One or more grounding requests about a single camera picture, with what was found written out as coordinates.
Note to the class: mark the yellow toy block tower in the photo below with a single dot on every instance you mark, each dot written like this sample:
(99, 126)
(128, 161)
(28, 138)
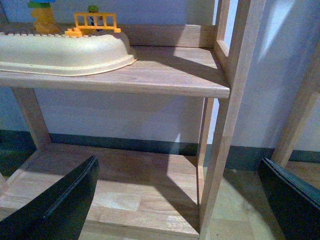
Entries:
(44, 19)

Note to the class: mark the small toy figure green hat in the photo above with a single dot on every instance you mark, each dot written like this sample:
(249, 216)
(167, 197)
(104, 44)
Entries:
(99, 19)

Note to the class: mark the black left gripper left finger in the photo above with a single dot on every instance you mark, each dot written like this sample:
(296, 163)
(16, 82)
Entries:
(59, 213)

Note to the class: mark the cream toy block base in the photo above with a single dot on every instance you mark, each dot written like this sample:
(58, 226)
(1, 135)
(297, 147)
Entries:
(65, 56)

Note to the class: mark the yellow toy fence piece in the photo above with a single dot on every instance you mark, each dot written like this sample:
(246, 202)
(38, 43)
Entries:
(87, 23)

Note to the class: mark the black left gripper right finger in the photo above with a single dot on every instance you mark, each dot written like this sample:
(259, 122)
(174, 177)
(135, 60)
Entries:
(294, 202)

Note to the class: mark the wooden shelf rack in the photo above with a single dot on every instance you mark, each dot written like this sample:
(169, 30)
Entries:
(147, 196)

